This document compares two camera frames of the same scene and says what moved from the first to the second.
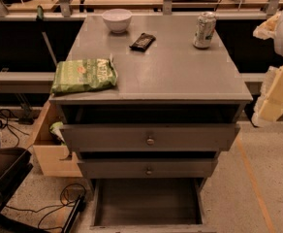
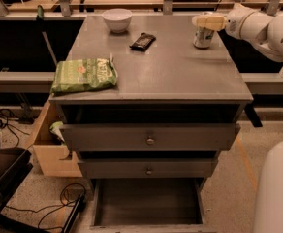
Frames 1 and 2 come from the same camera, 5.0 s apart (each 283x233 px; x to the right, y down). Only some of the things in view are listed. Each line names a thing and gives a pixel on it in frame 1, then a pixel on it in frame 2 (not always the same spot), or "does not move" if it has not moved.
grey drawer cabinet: x=174 y=109 does not move
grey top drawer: x=150 y=138 does not move
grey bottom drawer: x=148 y=205 does not move
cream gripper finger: x=277 y=92 → x=240 y=20
